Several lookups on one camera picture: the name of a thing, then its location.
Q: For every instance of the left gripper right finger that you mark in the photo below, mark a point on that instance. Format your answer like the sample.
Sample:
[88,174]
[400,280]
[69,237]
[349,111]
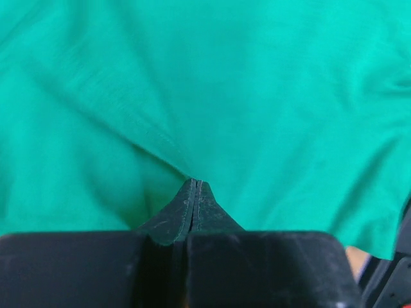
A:
[229,267]

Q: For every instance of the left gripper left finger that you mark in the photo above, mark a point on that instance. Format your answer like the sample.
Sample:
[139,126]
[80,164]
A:
[137,268]

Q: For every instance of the green t shirt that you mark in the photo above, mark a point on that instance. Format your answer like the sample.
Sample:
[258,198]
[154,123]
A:
[297,113]

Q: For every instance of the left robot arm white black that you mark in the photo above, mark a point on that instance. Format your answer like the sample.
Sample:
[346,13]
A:
[381,283]

